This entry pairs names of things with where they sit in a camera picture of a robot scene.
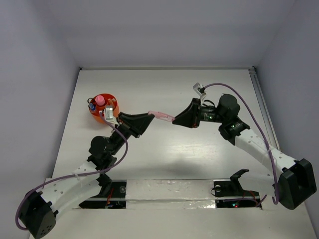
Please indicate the clear glue bottle blue cap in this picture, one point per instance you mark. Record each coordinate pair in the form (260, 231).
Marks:
(92, 107)

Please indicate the orange round desk organizer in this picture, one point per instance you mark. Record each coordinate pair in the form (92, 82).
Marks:
(106, 104)

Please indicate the pink cap crayon bottle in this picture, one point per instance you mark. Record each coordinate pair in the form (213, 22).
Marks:
(100, 100)

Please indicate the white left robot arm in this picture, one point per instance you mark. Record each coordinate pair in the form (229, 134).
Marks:
(44, 205)

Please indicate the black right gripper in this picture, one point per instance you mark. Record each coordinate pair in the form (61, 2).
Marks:
(191, 116)

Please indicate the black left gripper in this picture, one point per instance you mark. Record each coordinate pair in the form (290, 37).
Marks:
(138, 123)

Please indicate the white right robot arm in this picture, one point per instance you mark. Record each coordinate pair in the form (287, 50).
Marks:
(292, 180)

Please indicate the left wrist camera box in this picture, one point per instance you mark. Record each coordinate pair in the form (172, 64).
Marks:
(106, 115)

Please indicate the orange highlighter pen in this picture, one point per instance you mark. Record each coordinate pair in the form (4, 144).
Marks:
(110, 103)

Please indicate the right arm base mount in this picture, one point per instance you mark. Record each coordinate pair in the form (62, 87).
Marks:
(230, 194)

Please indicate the pink highlighter pen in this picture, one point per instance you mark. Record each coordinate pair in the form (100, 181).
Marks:
(162, 116)

